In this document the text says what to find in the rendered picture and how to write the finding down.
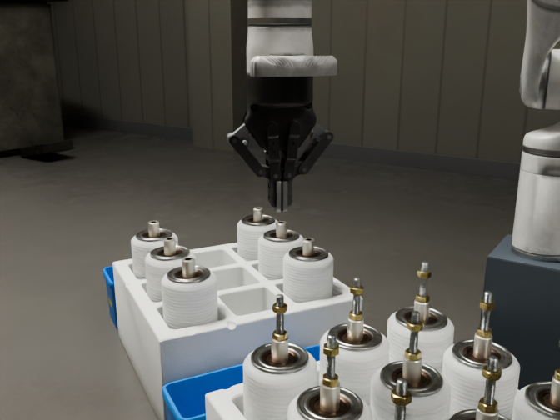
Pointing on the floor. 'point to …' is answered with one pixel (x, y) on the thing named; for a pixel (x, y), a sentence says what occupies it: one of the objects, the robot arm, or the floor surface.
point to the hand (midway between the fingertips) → (279, 194)
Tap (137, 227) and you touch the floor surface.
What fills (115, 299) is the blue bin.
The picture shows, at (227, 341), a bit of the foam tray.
